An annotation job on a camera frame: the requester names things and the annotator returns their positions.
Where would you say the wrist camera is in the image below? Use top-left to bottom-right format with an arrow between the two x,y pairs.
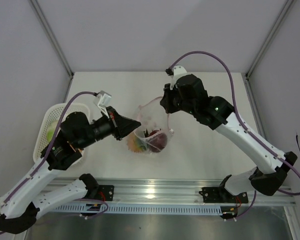
165,65 -> 188,90
93,90 -> 112,110

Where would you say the white green toy cabbage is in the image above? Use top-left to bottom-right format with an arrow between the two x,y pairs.
46,120 -> 58,142

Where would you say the left aluminium frame post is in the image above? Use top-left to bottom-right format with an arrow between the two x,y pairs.
28,0 -> 74,78

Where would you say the purple cable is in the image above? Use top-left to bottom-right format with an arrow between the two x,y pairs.
0,91 -> 98,237
169,51 -> 300,196

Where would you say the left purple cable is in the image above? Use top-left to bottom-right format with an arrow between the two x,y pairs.
0,91 -> 98,237

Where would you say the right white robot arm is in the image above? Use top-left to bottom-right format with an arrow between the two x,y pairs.
160,73 -> 297,202

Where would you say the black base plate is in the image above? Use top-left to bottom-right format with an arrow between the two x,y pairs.
198,187 -> 249,204
96,185 -> 115,202

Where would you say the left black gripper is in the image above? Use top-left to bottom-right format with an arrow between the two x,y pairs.
79,105 -> 142,149

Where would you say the aluminium frame post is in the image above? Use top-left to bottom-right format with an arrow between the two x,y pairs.
28,0 -> 74,78
245,0 -> 297,81

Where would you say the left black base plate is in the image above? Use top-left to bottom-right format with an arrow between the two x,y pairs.
96,185 -> 115,202

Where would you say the aluminium mounting rail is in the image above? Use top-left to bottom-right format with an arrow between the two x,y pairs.
23,178 -> 297,207

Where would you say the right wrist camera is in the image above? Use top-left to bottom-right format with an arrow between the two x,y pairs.
165,65 -> 188,90

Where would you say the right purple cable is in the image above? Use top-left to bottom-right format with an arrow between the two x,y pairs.
169,51 -> 300,196

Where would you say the right aluminium frame post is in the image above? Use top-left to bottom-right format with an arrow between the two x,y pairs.
245,0 -> 297,81

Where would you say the orange toy pineapple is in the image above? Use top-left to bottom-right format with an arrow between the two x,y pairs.
126,129 -> 149,153

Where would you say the white slotted cable duct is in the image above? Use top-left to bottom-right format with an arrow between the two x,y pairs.
53,202 -> 223,216

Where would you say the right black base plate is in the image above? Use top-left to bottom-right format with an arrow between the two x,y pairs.
198,187 -> 249,204

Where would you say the red toy apple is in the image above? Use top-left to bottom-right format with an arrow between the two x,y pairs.
147,130 -> 168,153

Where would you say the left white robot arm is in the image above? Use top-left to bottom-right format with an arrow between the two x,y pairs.
0,106 -> 141,235

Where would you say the clear zip top bag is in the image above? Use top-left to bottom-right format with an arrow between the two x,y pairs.
133,96 -> 174,154

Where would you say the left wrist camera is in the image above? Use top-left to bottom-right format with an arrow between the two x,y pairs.
93,90 -> 112,110

